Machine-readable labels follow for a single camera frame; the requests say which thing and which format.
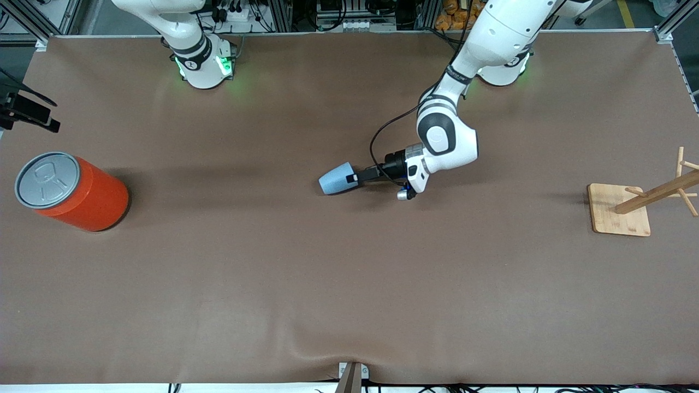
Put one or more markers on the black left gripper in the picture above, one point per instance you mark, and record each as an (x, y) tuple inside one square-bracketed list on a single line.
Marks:
[(392, 163)]

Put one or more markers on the grey bracket with brown post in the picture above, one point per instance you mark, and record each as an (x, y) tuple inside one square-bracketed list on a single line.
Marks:
[(349, 382)]

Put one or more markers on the orange can-shaped container grey lid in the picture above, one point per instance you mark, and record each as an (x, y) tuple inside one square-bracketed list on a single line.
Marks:
[(93, 199)]

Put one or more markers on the white terminal block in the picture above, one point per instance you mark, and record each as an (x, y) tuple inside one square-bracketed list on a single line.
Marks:
[(360, 25)]

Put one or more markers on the light blue plastic cup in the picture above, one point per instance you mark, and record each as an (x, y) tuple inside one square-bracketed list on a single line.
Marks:
[(333, 183)]

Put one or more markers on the wooden cup rack stand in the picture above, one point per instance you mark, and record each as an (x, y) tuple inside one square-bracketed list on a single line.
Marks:
[(620, 215)]

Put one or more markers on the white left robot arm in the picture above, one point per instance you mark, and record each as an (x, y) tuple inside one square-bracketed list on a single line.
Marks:
[(445, 136)]

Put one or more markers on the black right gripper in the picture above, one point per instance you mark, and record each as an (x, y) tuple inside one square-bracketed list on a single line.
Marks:
[(22, 109)]

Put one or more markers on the orange snack bag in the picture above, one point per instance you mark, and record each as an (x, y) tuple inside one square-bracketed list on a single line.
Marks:
[(453, 16)]

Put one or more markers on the white power strip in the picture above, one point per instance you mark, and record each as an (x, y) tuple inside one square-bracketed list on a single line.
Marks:
[(237, 15)]

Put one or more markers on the aluminium frame profile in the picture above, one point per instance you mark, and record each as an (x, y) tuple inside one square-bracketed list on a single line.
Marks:
[(41, 24), (662, 34)]

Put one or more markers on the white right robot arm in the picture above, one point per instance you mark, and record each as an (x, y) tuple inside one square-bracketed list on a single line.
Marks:
[(199, 65)]

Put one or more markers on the brown table cloth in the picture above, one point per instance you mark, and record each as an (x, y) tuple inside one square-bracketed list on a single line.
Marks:
[(349, 273)]

